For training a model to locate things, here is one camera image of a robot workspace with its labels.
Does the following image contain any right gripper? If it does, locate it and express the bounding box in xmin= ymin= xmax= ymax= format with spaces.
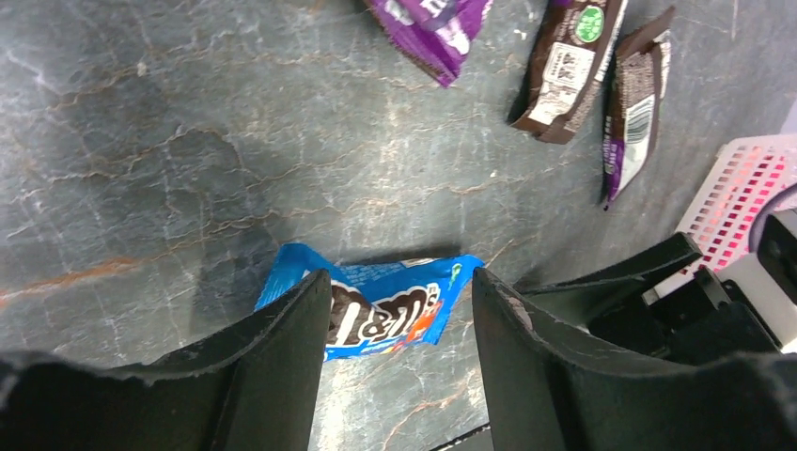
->
xmin=520 ymin=232 xmax=780 ymax=365

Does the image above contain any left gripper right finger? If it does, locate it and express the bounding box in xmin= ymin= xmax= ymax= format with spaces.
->
xmin=473 ymin=269 xmax=796 ymax=450

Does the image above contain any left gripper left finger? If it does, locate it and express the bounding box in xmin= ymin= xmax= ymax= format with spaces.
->
xmin=1 ymin=271 xmax=331 ymax=450

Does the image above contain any blue candy bag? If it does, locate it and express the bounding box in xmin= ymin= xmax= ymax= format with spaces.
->
xmin=255 ymin=243 xmax=483 ymax=361

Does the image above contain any brown candy bar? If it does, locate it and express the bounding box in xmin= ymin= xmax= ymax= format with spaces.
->
xmin=511 ymin=0 xmax=629 ymax=145
xmin=602 ymin=6 xmax=676 ymax=209

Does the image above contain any purple candy bag on floor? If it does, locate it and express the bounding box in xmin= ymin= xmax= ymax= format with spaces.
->
xmin=365 ymin=0 xmax=492 ymax=87

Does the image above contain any white plastic basket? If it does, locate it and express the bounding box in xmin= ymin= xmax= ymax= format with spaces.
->
xmin=654 ymin=134 xmax=796 ymax=298

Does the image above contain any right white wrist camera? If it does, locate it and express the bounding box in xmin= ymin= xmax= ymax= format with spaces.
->
xmin=719 ymin=209 xmax=796 ymax=353

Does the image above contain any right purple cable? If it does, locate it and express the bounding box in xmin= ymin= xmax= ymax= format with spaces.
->
xmin=746 ymin=181 xmax=797 ymax=235

